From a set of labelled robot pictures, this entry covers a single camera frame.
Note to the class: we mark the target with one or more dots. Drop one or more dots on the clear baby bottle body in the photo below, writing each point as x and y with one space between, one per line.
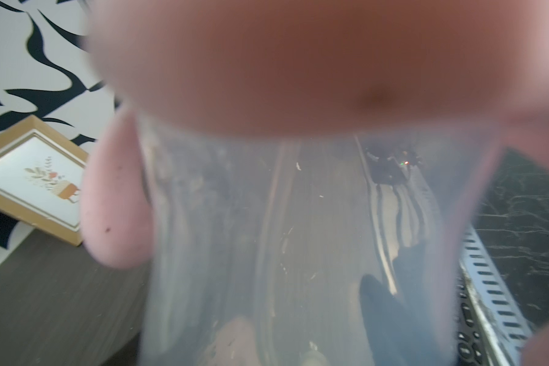
337 250

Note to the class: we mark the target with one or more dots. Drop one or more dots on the black remote control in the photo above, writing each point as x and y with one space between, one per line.
469 340

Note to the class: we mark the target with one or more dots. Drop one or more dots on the wooden picture frame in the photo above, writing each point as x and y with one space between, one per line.
40 177

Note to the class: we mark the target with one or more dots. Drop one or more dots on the white slotted cable duct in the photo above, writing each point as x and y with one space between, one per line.
506 330

